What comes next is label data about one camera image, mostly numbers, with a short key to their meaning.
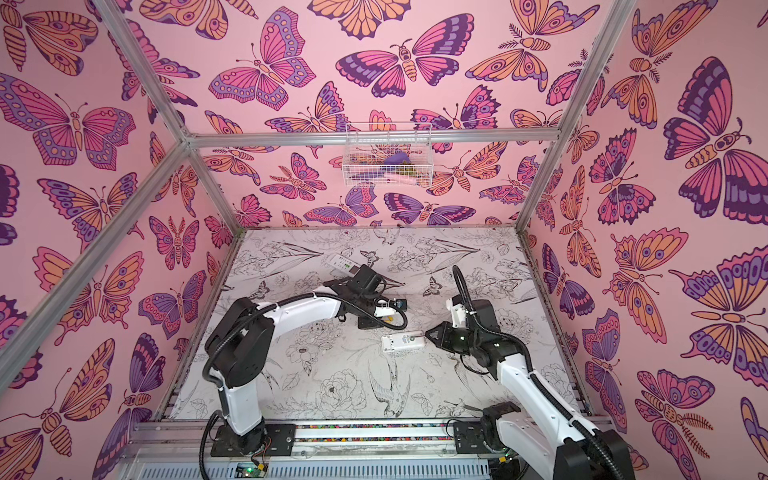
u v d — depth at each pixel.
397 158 0.96
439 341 0.71
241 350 0.49
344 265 1.07
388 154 0.96
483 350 0.61
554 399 0.46
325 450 0.73
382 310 0.79
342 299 0.64
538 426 0.48
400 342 0.89
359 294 0.71
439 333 0.73
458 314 0.76
